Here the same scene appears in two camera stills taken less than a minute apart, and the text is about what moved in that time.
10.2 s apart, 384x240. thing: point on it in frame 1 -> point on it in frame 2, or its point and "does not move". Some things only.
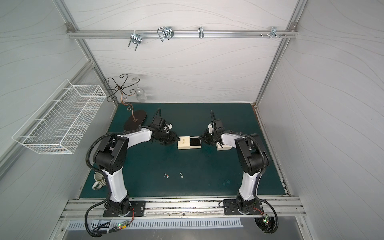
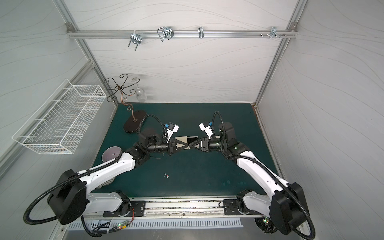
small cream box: (189, 142) does not move
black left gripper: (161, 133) -> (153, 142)
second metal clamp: (166, 32) does not move
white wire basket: (56, 128) does not move
